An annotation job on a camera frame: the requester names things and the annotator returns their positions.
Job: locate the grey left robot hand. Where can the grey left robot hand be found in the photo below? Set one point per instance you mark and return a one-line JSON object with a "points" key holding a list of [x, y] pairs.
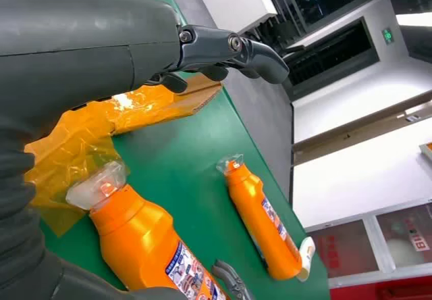
{"points": [[84, 43]]}

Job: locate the orange bottle with clear cap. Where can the orange bottle with clear cap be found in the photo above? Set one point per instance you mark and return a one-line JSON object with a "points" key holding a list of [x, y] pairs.
{"points": [[135, 240], [256, 213]]}

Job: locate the small white bottle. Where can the small white bottle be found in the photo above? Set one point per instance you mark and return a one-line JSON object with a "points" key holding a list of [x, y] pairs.
{"points": [[307, 255]]}

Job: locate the yellow taped cardboard box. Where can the yellow taped cardboard box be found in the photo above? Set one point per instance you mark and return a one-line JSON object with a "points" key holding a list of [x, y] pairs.
{"points": [[84, 137]]}

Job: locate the green table mat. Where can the green table mat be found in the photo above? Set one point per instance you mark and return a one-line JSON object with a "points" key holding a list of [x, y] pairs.
{"points": [[188, 163]]}

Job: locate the white framed red panel cabinet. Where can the white framed red panel cabinet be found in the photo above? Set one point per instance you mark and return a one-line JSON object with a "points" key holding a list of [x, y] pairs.
{"points": [[354, 248]]}

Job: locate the brown wooden strip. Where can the brown wooden strip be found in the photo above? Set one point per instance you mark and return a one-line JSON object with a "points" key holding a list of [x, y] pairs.
{"points": [[354, 130]]}

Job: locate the green exit sign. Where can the green exit sign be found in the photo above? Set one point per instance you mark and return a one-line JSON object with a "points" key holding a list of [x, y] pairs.
{"points": [[387, 36]]}

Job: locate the ceiling light strip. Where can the ceiling light strip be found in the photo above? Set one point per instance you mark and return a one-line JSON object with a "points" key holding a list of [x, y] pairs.
{"points": [[415, 19]]}

